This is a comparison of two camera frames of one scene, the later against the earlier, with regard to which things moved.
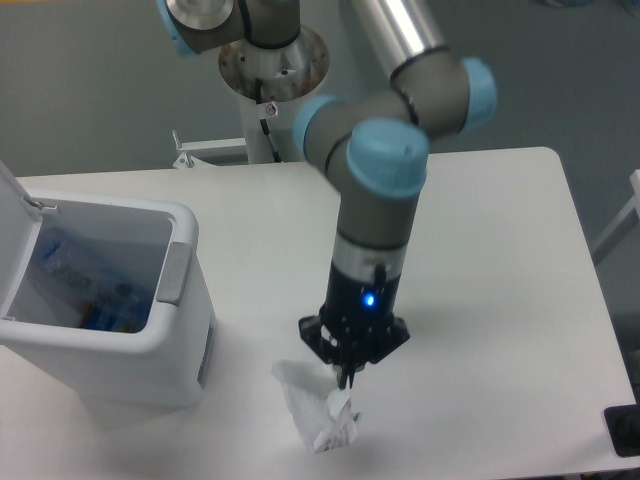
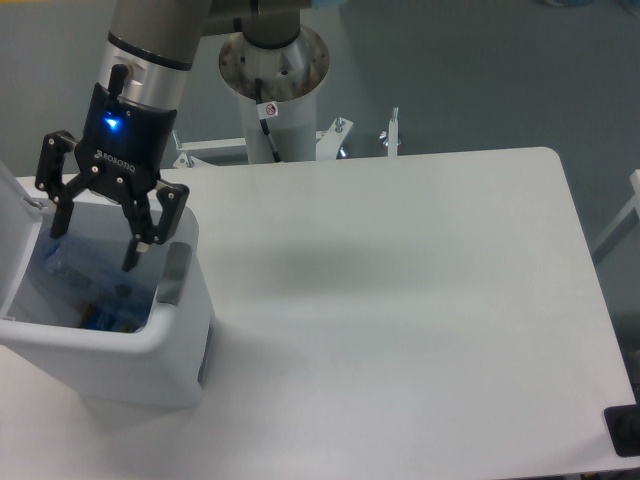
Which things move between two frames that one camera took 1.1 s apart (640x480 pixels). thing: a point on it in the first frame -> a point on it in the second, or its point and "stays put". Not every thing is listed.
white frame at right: (623, 222) stays put
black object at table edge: (623, 423) stays put
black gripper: (356, 325) -> (121, 150)
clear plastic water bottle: (108, 291) stays put
